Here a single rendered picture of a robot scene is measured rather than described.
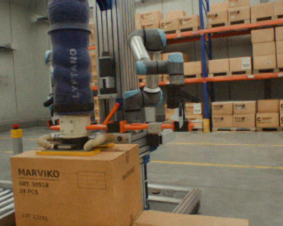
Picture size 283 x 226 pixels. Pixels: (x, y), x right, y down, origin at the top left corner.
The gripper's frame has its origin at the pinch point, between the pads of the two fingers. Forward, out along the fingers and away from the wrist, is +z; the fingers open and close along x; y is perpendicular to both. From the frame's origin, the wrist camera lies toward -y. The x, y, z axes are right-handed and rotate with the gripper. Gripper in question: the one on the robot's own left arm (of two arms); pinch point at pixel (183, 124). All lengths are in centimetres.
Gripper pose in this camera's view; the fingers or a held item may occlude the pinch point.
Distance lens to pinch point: 141.2
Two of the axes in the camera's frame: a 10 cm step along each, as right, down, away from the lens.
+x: -3.0, 0.7, -9.5
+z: 0.6, 10.0, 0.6
